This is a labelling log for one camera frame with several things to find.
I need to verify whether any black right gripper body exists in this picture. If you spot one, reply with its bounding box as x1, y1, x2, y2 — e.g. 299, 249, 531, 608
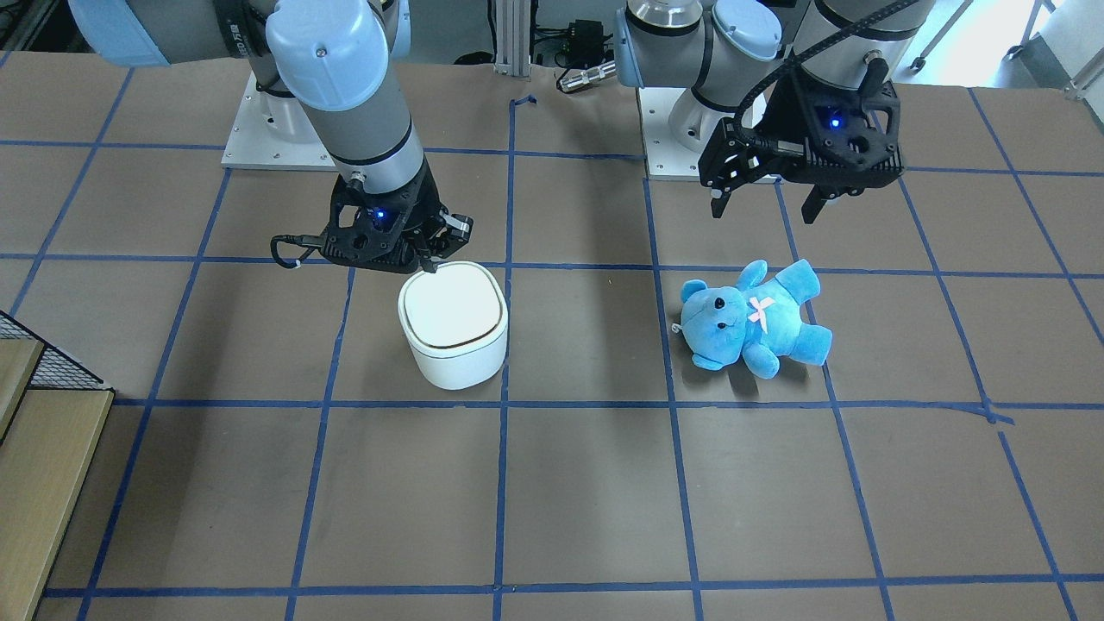
393, 164, 445, 255

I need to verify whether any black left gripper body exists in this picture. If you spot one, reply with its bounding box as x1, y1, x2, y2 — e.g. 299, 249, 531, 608
756, 73, 863, 185

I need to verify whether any white trash can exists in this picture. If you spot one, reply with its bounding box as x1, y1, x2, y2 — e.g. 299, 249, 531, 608
397, 262, 509, 392

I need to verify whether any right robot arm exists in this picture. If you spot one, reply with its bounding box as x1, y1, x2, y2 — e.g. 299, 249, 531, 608
68, 1, 474, 274

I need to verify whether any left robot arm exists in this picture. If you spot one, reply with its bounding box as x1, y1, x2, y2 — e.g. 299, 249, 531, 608
612, 1, 933, 224

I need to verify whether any blue teddy bear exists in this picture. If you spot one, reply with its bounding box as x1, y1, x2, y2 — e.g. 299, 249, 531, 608
671, 260, 834, 379

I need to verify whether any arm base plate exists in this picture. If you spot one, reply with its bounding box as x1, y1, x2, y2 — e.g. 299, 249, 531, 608
221, 75, 336, 173
637, 87, 731, 182

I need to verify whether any aluminium frame post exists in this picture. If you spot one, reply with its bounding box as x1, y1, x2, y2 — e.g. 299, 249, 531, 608
486, 1, 535, 81

